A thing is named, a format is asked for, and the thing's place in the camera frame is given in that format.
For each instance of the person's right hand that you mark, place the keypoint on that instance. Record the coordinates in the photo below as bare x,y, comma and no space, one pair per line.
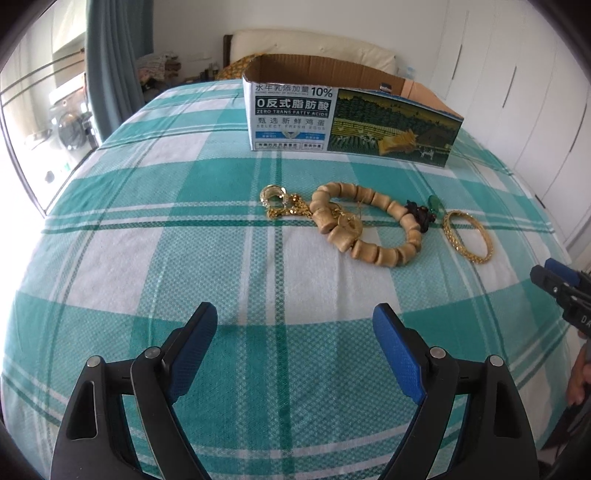
579,383

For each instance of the green pendant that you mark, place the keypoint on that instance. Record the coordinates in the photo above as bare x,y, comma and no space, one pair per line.
435,203

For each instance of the gold mesh bangle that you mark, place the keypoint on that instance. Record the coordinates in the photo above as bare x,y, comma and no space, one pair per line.
478,257

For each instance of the printed cardboard box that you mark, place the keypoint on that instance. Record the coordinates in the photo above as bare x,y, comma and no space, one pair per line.
295,120

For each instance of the white wardrobe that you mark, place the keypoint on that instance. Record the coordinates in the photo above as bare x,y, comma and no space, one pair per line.
508,92

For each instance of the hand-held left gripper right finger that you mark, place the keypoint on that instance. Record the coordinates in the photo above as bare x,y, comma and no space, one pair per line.
401,355

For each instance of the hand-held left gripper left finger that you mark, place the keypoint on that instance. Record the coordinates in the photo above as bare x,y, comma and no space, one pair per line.
194,355

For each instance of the blue-grey curtain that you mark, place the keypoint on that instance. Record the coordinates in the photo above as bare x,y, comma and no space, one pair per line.
115,69

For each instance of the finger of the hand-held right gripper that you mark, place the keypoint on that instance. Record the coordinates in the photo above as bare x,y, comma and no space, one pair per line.
547,279
563,271

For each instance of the bed with cream headboard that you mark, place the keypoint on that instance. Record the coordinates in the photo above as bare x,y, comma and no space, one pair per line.
300,44

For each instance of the teal checked tablecloth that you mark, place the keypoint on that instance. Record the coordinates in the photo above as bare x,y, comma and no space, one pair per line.
184,258

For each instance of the pile of folded cloths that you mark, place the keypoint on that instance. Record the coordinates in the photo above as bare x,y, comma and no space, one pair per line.
157,69

